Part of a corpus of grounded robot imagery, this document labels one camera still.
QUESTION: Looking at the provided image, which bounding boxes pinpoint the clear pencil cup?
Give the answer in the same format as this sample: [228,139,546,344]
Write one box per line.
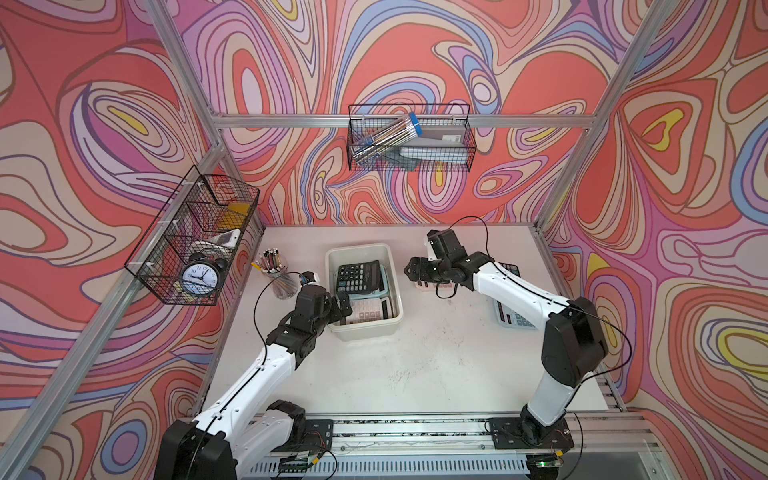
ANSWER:
[251,248,298,300]

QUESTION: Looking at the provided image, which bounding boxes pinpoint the light blue calculator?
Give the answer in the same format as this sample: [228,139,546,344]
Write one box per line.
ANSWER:
[491,301,536,330]
[349,266,390,300]

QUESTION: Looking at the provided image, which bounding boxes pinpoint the white plastic storage box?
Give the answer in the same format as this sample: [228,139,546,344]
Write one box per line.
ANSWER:
[325,243,404,342]

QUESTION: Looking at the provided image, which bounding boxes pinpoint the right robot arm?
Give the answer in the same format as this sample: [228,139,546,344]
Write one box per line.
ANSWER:
[404,252,608,446]

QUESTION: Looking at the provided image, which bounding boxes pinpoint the pencil bundle in basket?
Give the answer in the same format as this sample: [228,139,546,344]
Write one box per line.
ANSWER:
[350,112,423,167]

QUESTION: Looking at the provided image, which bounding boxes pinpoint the pink calculator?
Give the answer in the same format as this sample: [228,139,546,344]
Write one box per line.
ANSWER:
[343,297,398,325]
[413,281,453,296]

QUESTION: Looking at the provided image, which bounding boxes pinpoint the black calculator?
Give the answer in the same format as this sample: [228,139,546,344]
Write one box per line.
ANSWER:
[499,262,520,277]
[336,260,380,295]

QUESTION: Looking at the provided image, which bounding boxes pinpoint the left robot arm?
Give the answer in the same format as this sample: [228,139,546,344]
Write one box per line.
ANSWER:
[154,282,353,479]

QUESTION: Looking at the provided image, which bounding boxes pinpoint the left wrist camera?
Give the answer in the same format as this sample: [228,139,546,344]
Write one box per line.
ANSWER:
[299,271,317,286]

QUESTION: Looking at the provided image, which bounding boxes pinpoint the black wire basket back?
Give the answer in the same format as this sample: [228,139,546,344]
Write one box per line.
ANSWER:
[347,101,477,172]

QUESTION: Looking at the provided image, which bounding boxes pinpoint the black wire basket left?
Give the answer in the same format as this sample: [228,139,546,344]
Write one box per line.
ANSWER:
[124,166,260,306]

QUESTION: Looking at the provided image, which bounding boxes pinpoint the black alarm clock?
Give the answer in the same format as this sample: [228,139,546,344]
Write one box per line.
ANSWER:
[179,252,228,298]

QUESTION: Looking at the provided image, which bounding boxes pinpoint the black wire basket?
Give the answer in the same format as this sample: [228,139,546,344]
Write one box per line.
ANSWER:
[124,166,260,306]
[347,101,477,172]

